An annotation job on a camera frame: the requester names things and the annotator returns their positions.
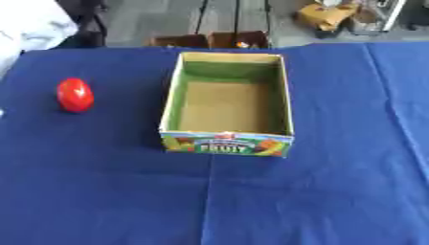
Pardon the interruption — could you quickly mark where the grey metal rack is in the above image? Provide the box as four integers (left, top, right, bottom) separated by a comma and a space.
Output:
347, 0, 409, 36

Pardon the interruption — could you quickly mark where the person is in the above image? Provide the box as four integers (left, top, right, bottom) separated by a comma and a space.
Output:
0, 0, 80, 79

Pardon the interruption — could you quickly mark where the black chair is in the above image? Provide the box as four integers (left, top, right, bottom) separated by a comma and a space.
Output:
54, 0, 111, 50

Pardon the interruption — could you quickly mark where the red toy fruit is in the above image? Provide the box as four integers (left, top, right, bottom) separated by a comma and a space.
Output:
55, 77, 96, 114

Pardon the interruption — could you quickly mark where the black tripod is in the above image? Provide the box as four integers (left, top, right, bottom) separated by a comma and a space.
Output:
192, 0, 275, 49

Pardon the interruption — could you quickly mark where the brown cardboard box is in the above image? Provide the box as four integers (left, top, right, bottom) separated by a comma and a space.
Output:
147, 33, 212, 49
206, 30, 272, 50

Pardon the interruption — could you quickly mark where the tan cardboard box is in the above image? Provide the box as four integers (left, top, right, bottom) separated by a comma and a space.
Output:
295, 1, 359, 33

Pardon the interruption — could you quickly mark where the open cardboard box green inside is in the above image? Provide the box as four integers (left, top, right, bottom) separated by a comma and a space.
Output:
157, 51, 297, 159

